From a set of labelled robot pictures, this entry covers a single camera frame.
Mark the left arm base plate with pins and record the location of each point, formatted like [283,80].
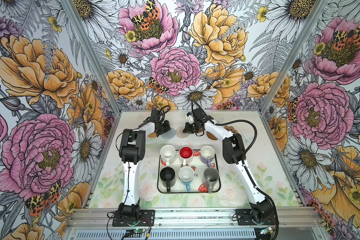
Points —
[145,218]

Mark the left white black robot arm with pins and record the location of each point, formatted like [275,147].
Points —
[132,150]

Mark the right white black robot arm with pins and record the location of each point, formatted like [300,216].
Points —
[235,153]

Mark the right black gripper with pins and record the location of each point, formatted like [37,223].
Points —
[187,129]

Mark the paw shaped wooden coaster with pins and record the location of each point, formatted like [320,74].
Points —
[231,129]

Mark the plain wooden round coaster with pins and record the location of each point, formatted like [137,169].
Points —
[211,136]

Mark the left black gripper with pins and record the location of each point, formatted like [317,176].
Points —
[167,127]

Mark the strawberry print serving tray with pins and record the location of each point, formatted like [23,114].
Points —
[197,176]

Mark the multicolour woven round coaster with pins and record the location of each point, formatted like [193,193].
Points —
[180,133]

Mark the black mug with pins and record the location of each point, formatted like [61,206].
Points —
[168,178]

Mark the grey mug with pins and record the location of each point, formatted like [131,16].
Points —
[211,177]

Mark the lavender mug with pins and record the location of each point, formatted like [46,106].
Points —
[207,155]

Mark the red inside white mug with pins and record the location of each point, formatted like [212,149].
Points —
[186,154]

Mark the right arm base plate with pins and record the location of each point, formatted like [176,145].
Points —
[246,217]

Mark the blue handled white mug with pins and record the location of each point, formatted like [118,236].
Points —
[186,175]

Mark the aluminium front rail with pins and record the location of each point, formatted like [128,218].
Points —
[193,218]

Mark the grey woven round coaster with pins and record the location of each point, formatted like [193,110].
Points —
[169,135]

